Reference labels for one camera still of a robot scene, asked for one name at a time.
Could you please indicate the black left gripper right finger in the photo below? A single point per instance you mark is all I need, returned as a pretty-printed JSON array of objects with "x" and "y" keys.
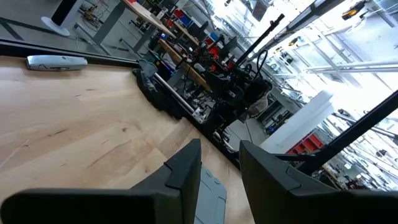
[{"x": 267, "y": 193}]

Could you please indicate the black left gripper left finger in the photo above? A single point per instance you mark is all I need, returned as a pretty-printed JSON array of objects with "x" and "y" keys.
[{"x": 174, "y": 186}]

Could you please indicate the grey plastic tool case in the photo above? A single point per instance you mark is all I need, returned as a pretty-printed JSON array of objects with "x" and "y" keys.
[{"x": 211, "y": 199}]

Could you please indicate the red storage bins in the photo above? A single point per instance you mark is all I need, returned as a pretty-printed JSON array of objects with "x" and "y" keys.
[{"x": 306, "y": 144}]

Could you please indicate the person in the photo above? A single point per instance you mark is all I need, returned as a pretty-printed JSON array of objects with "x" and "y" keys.
[{"x": 261, "y": 105}]

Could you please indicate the wooden top desk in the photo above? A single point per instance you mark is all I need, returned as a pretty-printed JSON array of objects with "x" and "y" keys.
[
  {"x": 146, "y": 14},
  {"x": 186, "y": 67}
]

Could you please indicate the silver utility knife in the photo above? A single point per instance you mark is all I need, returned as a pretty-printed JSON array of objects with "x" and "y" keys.
[{"x": 56, "y": 63}]

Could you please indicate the white round floor stand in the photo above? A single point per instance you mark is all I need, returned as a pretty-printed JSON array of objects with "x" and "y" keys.
[{"x": 56, "y": 29}]

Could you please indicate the silver aluminium rail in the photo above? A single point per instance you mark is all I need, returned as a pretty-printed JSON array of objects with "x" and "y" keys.
[{"x": 174, "y": 93}]

